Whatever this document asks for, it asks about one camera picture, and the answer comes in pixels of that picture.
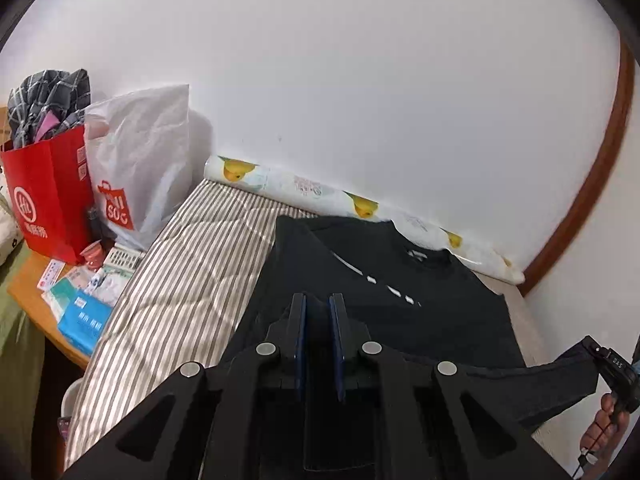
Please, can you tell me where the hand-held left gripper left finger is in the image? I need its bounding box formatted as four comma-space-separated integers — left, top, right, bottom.
60, 292, 308, 480

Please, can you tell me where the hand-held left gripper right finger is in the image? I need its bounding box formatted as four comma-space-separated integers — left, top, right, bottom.
327, 294, 571, 480

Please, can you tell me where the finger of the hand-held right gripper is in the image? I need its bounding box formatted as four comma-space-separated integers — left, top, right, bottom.
581, 337, 608, 362

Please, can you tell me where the black sweatshirt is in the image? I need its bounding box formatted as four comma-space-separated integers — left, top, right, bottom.
220, 215, 599, 480

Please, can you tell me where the person's right hand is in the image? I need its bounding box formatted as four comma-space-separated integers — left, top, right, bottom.
580, 392, 632, 454

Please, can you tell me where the striped bed mattress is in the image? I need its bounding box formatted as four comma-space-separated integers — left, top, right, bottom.
65, 177, 547, 467

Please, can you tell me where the white blister pack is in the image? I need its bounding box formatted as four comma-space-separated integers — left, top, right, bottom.
102, 246, 146, 273

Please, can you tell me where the blue tissue packet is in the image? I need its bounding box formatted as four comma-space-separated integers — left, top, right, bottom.
56, 292, 114, 357

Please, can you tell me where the small pink cup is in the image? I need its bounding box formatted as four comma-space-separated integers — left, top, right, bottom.
80, 240, 105, 272

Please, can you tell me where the white plastic shopping bag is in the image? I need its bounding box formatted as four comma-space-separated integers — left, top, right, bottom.
84, 84, 197, 252

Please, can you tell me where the green and white packet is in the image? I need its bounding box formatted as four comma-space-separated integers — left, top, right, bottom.
42, 280, 83, 316

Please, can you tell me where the white card with red print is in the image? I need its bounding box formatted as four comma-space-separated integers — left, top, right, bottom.
37, 258, 71, 291

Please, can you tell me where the wooden nightstand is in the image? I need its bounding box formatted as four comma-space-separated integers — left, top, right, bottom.
7, 250, 103, 371

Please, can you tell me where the green cloth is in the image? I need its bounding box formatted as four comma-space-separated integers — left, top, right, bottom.
0, 195, 47, 463

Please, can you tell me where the red paper bag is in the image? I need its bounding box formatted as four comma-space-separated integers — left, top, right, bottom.
0, 125, 97, 266

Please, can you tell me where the pink cloth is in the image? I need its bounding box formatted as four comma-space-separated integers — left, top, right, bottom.
32, 112, 62, 143

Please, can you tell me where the grey plaid cloth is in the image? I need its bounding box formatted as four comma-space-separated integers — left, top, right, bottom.
7, 67, 93, 150

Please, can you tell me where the black cord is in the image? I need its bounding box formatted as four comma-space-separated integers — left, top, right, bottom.
572, 437, 603, 480

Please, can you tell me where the brown wooden door frame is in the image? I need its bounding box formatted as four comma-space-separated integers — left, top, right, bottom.
517, 35, 636, 299

